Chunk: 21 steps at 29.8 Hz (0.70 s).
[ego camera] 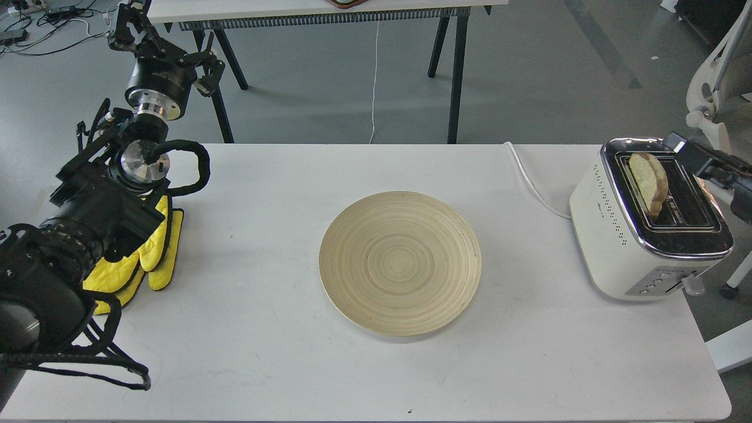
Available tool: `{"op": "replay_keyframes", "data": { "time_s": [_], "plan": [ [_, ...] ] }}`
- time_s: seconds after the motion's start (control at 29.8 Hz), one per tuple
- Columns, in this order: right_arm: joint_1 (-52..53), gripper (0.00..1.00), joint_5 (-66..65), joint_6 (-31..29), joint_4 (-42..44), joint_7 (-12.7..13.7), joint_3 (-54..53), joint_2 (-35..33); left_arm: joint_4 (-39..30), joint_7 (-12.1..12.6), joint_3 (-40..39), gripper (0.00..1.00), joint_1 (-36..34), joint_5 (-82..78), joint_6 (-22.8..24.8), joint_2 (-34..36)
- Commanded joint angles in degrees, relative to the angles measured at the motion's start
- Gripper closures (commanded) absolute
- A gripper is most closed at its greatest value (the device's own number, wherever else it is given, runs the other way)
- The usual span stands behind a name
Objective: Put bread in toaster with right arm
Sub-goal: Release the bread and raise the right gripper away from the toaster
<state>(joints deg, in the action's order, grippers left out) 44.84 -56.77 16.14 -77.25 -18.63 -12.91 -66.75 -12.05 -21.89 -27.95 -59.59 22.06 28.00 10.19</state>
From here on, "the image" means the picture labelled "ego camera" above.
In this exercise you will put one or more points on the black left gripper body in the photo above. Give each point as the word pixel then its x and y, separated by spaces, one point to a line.
pixel 159 82

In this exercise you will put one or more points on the round bamboo plate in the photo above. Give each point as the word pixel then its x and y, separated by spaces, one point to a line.
pixel 400 263

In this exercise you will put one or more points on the slice of bread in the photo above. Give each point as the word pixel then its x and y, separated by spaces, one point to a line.
pixel 651 180

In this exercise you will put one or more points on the cream white toaster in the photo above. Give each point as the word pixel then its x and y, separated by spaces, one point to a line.
pixel 634 248

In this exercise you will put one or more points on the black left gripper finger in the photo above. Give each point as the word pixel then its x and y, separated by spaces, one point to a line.
pixel 203 70
pixel 134 32

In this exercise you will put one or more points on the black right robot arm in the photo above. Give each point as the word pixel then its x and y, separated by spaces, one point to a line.
pixel 726 171

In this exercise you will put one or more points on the yellow oven mitt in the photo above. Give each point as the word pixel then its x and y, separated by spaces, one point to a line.
pixel 154 261

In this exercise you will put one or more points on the background table with black legs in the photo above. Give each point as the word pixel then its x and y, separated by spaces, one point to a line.
pixel 220 16

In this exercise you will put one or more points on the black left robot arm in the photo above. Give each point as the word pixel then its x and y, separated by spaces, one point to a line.
pixel 107 208

